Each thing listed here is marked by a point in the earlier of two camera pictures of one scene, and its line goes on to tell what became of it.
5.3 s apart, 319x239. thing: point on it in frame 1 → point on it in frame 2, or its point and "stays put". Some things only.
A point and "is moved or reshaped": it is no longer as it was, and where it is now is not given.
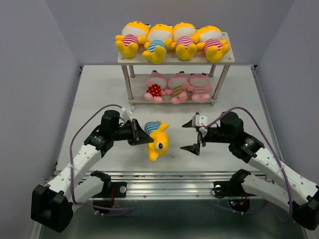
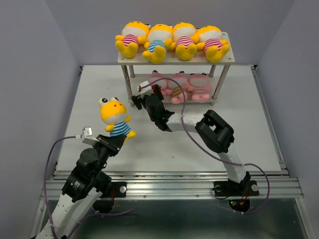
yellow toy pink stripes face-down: [133, 34] stays put
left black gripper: [138, 136] → [114, 143]
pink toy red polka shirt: [155, 83] stays put
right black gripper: [195, 148] → [158, 92]
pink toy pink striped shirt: [199, 83] stays put
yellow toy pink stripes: [209, 39] stays put
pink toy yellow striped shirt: [178, 83] stays put
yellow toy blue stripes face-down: [156, 129] is moved or reshaped
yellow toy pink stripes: [183, 34] stays put
